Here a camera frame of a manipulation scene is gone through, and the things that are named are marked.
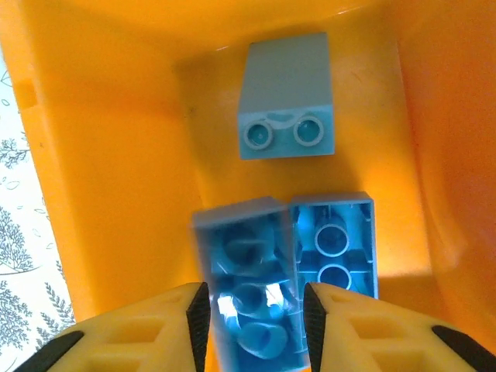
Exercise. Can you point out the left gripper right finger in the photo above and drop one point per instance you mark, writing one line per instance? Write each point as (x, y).
(368, 329)

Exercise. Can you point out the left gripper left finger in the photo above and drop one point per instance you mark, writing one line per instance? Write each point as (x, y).
(135, 329)

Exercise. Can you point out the long blue lego brick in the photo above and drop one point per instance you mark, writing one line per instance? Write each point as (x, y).
(252, 252)

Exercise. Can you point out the blue slope lego brick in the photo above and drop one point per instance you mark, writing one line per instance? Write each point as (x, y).
(286, 85)

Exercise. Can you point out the floral patterned table cover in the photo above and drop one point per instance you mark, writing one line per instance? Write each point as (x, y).
(19, 232)

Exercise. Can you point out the yellow plastic bin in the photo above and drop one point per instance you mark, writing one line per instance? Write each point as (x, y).
(116, 155)

